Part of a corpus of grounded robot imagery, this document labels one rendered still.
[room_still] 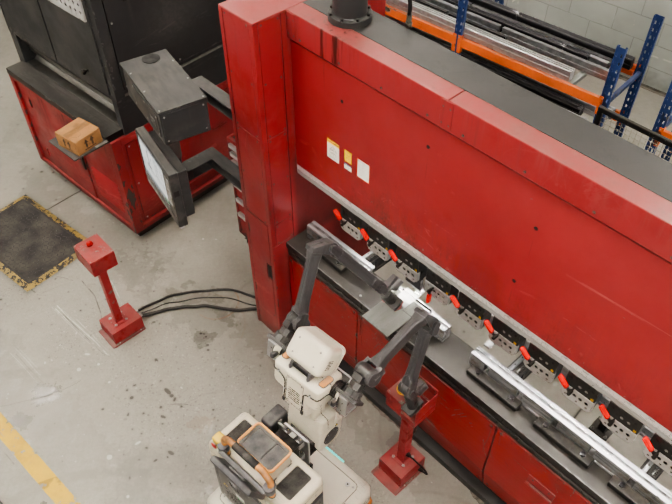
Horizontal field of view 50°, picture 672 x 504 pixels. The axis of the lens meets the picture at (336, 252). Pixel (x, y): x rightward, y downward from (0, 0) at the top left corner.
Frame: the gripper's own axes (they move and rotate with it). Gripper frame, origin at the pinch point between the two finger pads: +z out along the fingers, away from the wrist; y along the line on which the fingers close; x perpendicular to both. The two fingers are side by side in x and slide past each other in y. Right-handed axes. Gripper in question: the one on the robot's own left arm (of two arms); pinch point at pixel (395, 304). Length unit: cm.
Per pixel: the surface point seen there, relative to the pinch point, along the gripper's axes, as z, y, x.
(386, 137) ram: -79, 20, -48
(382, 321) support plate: -4.3, -2.2, 11.2
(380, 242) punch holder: -20.6, 19.6, -18.1
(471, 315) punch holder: -17.2, -40.4, -16.9
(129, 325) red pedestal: 41, 154, 118
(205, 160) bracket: -25, 140, 6
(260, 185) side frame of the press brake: -35, 89, -2
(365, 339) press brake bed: 36.0, 16.5, 23.2
